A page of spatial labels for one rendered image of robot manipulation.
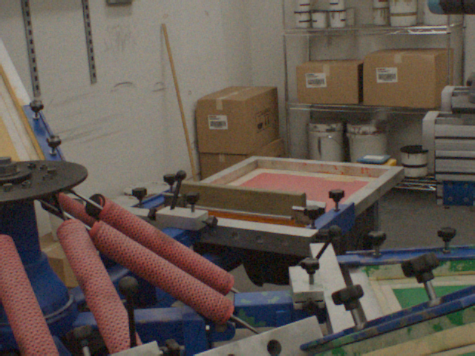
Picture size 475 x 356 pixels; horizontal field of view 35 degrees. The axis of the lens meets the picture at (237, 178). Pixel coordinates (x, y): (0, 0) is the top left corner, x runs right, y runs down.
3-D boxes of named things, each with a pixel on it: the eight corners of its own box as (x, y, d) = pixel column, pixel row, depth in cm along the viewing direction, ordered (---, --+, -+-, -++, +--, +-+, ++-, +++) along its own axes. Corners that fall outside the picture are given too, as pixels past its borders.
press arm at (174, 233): (181, 238, 198) (179, 219, 196) (200, 240, 195) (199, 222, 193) (141, 260, 183) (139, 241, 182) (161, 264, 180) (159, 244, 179)
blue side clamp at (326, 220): (338, 223, 217) (338, 200, 215) (355, 225, 214) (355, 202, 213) (293, 259, 192) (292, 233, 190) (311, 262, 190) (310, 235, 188)
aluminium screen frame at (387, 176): (253, 165, 284) (253, 156, 283) (404, 177, 255) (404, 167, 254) (123, 231, 218) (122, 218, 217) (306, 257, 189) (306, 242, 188)
